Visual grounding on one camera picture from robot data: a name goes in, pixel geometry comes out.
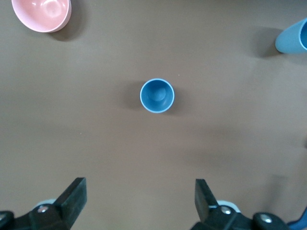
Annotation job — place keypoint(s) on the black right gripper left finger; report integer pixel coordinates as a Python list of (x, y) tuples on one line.
[(72, 203)]

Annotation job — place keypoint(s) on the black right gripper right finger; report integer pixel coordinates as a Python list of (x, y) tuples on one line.
[(206, 206)]

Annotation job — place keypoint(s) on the small blue cup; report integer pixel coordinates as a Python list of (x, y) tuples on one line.
[(157, 95)]

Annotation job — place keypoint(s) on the tall light blue cup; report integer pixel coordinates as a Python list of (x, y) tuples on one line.
[(289, 40)]

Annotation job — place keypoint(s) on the pink bowl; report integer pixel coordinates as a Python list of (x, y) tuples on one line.
[(40, 14)]

